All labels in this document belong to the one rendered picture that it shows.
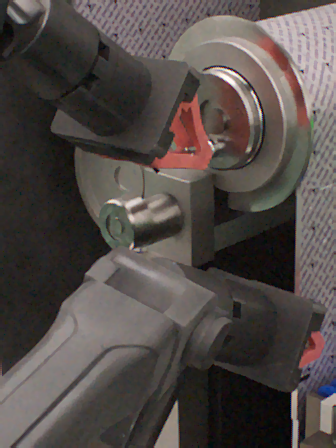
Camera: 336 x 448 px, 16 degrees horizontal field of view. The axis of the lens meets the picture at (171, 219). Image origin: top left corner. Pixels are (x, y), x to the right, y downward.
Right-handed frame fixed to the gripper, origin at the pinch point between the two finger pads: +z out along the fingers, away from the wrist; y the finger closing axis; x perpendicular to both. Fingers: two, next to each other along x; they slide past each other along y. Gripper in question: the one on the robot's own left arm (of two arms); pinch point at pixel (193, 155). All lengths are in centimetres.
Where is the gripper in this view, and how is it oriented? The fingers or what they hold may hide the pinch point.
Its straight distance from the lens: 86.1
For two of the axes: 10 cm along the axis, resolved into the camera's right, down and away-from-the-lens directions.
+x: 3.8, -9.1, 1.7
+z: 5.7, 3.8, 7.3
